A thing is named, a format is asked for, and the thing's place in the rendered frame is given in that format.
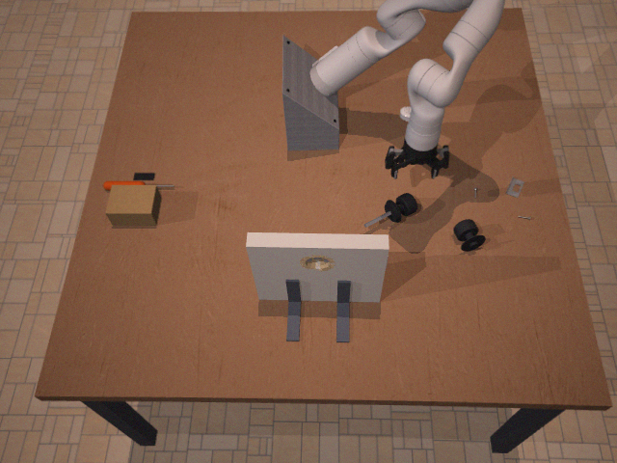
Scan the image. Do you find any black door knob with grey square spindle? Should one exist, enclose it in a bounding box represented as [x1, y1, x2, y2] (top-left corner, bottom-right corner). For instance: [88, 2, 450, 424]
[364, 193, 417, 227]

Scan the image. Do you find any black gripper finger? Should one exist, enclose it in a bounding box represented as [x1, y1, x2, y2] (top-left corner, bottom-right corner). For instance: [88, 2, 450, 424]
[385, 146, 416, 179]
[422, 145, 449, 178]

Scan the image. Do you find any tan cardboard box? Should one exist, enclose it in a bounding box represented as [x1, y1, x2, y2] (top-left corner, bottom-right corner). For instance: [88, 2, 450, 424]
[105, 185, 162, 226]

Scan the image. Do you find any grey door panel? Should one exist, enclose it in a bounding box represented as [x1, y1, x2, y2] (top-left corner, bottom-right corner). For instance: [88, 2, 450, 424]
[246, 232, 389, 303]

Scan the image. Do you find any orange-handled screwdriver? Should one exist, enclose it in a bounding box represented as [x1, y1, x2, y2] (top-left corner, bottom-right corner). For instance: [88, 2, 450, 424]
[103, 181, 174, 190]

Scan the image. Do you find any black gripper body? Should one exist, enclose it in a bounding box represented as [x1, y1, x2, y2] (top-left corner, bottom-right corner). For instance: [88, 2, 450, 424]
[401, 139, 438, 165]

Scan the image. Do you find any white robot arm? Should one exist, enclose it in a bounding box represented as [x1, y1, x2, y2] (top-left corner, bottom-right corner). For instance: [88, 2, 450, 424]
[310, 0, 505, 151]

